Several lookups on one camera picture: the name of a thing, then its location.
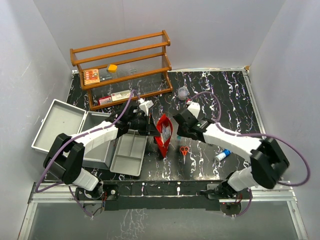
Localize wooden shelf rack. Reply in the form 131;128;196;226
69;30;173;111

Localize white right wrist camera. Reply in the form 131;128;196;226
186;101;200;118

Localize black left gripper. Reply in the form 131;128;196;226
128;113;161;137

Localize white green medicine box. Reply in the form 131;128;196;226
111;90;131;102

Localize grey metal case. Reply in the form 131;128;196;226
31;99;117;170

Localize orange small scissors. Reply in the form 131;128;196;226
180;146;189;164

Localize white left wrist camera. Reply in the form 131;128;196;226
138;98;154;116

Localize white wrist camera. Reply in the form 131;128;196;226
186;101;200;118
138;98;154;116

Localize white blue bandage roll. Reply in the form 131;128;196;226
214;149;232;162

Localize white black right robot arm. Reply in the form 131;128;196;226
173;109;290;199

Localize yellow small box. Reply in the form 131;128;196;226
107;64;118;73

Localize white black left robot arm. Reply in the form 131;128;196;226
42;105;161;200

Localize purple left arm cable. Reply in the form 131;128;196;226
34;89;145;218

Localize grey plastic tray insert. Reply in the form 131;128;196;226
109;130;148;177

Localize clear round plastic container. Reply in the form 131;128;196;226
177;86;189;101

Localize red white medicine box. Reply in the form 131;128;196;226
98;96;112;106

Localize red first aid pouch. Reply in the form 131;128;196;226
154;114;173;158

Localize white teal tube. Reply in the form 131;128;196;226
177;136;182;144

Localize orange patterned box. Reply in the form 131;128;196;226
83;69;100;86

